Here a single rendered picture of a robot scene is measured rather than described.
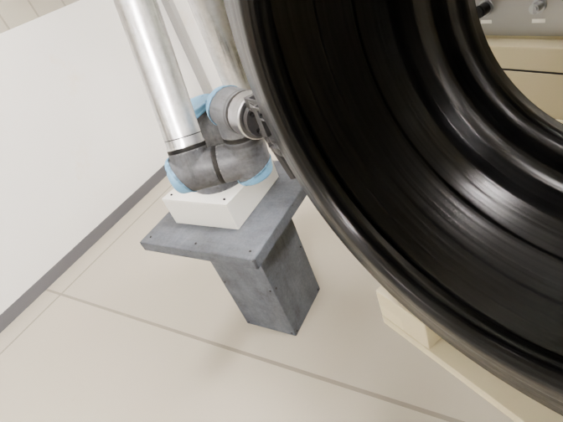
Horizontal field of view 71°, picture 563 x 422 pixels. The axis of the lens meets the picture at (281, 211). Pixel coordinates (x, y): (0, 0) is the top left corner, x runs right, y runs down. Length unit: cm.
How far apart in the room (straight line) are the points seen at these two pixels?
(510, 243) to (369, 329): 111
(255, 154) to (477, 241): 51
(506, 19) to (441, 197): 72
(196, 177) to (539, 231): 66
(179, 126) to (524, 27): 85
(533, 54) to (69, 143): 252
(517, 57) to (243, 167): 72
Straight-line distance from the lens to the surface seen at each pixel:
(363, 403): 149
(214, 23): 106
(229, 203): 122
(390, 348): 157
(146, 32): 93
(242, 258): 116
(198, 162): 91
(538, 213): 61
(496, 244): 56
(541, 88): 118
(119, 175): 309
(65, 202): 289
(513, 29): 122
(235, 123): 79
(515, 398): 58
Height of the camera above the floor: 132
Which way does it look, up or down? 35 degrees down
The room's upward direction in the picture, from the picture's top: 22 degrees counter-clockwise
